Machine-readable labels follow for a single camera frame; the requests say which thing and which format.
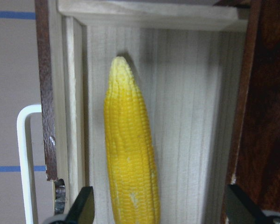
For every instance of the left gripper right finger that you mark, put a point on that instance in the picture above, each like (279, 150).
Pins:
(240, 209)

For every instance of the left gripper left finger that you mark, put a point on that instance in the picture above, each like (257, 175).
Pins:
(83, 208)

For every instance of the dark wooden drawer box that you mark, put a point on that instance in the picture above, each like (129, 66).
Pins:
(254, 160)

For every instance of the light wood drawer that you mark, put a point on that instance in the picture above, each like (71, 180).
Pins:
(186, 60)

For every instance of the yellow corn cob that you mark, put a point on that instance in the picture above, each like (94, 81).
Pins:
(132, 172)

